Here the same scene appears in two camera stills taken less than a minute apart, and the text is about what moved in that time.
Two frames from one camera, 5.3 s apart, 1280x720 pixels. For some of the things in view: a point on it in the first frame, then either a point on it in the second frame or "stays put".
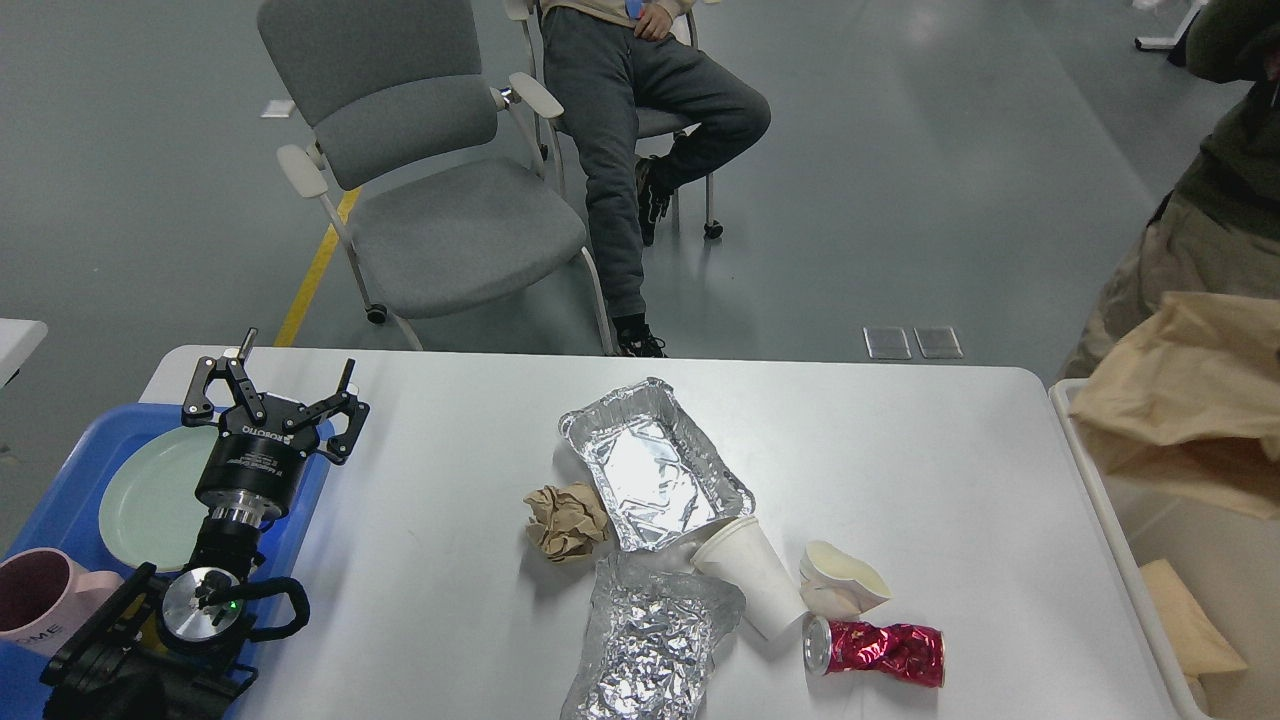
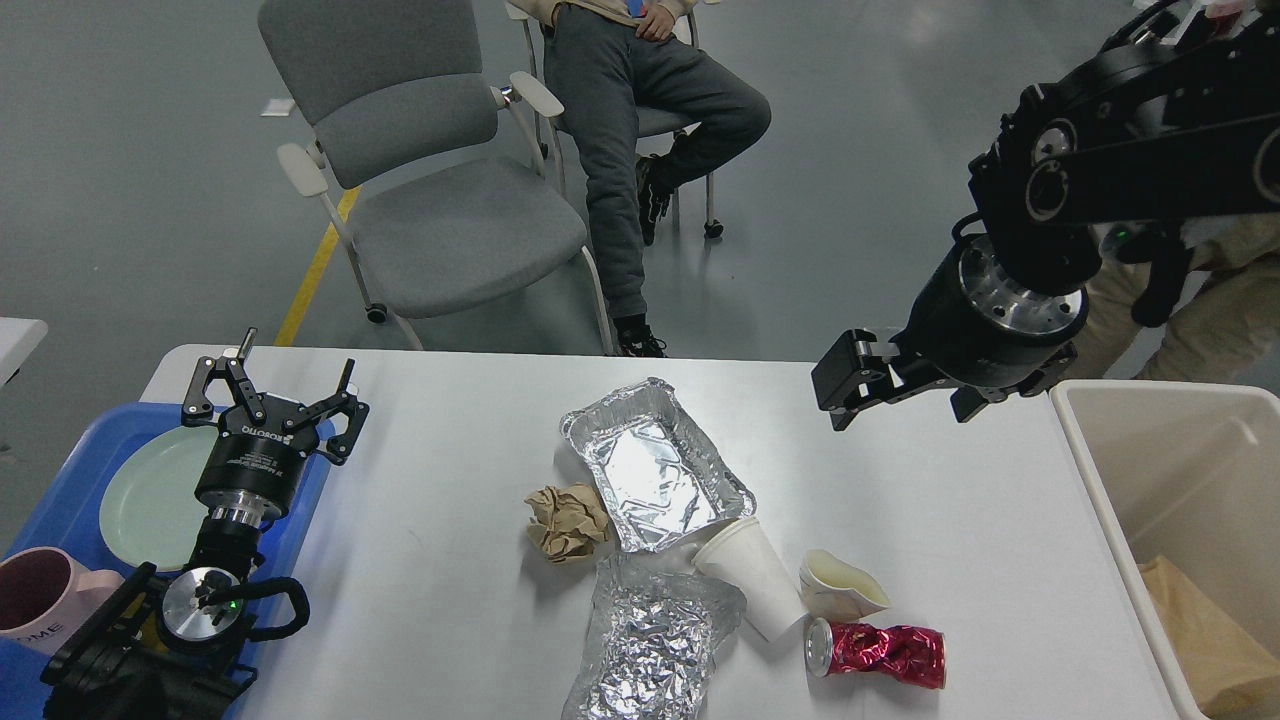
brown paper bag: [1188, 401] -> [1232, 674]
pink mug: [45, 599] stays put
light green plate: [150, 511] stays put
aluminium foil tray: [661, 478] stays put
